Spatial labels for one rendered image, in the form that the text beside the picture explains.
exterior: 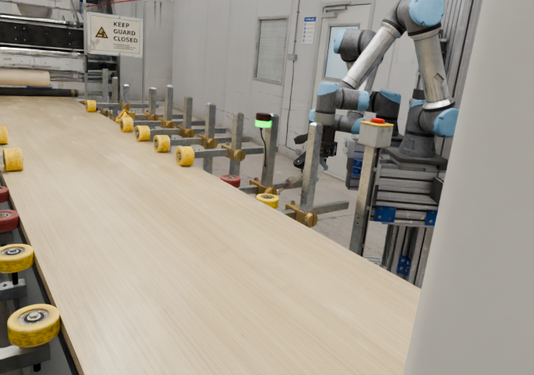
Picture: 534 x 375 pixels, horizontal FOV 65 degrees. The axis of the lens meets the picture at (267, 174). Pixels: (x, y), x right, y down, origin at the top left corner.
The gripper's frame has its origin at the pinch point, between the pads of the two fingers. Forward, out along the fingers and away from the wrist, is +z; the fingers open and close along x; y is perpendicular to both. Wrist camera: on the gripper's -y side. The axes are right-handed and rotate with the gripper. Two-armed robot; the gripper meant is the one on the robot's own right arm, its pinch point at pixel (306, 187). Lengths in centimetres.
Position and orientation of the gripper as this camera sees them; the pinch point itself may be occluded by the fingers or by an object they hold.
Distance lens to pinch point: 195.5
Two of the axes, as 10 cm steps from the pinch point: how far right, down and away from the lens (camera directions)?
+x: -5.9, -2.7, 7.6
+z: -0.8, 9.6, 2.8
